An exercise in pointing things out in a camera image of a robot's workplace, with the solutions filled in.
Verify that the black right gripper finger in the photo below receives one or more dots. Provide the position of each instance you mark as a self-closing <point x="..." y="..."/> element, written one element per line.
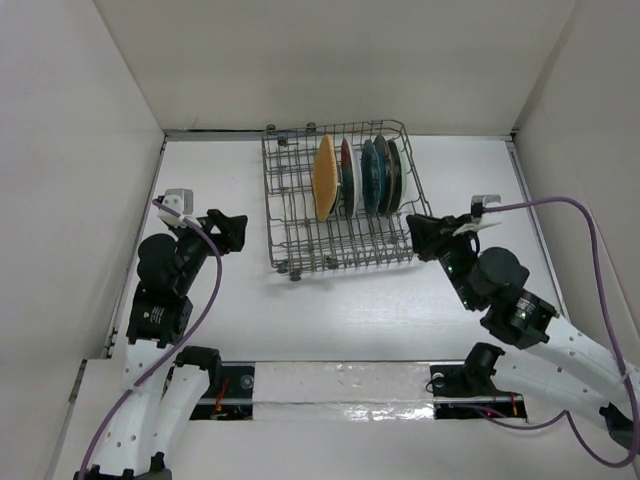
<point x="426" y="248"/>
<point x="423" y="227"/>

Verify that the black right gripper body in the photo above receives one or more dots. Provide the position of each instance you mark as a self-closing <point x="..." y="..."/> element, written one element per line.
<point x="456" y="258"/>

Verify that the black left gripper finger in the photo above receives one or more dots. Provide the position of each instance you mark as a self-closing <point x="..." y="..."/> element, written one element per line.
<point x="228" y="225"/>
<point x="227" y="243"/>

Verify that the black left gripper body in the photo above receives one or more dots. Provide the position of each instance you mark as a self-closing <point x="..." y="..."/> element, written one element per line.
<point x="196" y="247"/>

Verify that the dark teal scalloped plate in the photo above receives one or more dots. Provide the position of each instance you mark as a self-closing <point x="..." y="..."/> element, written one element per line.
<point x="371" y="177"/>

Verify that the red plate with teal flower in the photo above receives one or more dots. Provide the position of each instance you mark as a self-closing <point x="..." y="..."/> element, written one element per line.
<point x="351" y="178"/>

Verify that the orange woven square plate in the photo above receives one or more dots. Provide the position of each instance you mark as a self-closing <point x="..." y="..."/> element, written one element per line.
<point x="325" y="178"/>

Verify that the grey reindeer snowflake plate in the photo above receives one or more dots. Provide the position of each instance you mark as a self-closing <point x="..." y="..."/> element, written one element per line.
<point x="391" y="175"/>

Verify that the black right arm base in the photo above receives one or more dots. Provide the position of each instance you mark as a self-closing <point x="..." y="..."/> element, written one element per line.
<point x="457" y="398"/>

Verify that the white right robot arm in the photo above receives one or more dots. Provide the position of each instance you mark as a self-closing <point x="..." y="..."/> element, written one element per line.
<point x="538" y="352"/>

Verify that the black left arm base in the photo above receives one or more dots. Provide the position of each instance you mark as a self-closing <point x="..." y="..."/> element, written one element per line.
<point x="231" y="397"/>

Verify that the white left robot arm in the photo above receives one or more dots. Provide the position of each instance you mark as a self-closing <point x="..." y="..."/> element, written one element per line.
<point x="164" y="377"/>

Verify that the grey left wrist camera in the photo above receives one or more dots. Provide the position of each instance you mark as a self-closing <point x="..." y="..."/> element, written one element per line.
<point x="180" y="200"/>

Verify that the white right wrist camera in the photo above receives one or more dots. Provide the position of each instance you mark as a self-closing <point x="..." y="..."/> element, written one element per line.
<point x="480" y="216"/>

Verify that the grey wire dish rack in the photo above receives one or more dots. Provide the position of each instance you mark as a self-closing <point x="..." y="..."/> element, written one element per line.
<point x="351" y="238"/>

